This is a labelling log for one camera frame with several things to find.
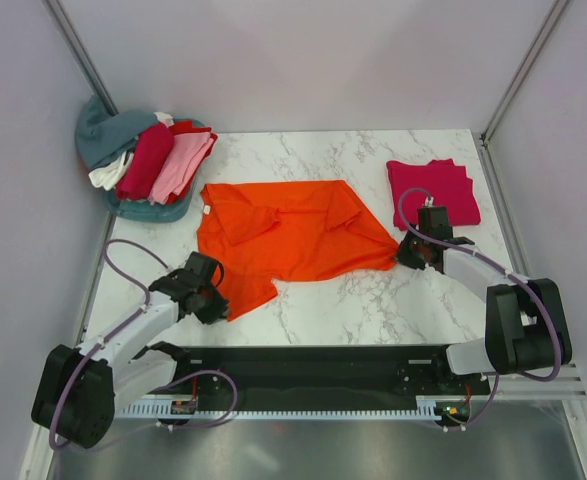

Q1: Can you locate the magenta t shirt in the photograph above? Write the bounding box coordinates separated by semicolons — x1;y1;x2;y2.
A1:
386;159;481;231

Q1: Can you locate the orange t shirt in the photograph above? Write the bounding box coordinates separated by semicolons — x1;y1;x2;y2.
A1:
197;180;399;320

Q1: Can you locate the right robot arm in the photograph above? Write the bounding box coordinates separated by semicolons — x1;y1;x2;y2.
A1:
396;206;572;394

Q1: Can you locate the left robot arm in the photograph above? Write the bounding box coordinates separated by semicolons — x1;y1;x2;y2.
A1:
31;252;228;450

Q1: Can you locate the pink t shirt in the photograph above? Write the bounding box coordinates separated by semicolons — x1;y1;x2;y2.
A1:
149;132;214;204

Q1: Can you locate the crimson t shirt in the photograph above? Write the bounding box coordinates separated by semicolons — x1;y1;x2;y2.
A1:
116;123;174;201

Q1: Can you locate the grey-teal t shirt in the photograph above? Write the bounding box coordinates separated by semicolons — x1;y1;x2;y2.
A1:
74;95;158;171

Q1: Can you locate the right aluminium frame post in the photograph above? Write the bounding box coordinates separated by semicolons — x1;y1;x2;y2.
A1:
477;0;574;146

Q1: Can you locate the aluminium frame post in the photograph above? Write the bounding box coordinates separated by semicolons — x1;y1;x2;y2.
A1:
42;0;118;114
477;0;574;146

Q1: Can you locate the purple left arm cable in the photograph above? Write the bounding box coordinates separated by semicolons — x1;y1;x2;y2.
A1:
47;238;239;451

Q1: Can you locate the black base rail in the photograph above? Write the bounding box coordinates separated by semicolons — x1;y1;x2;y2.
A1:
170;345;490;410

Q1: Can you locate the white slotted cable duct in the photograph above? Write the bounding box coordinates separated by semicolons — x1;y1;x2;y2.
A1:
115;395;442;421

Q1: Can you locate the left aluminium frame post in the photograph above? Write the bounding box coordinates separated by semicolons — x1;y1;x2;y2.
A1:
42;0;118;114

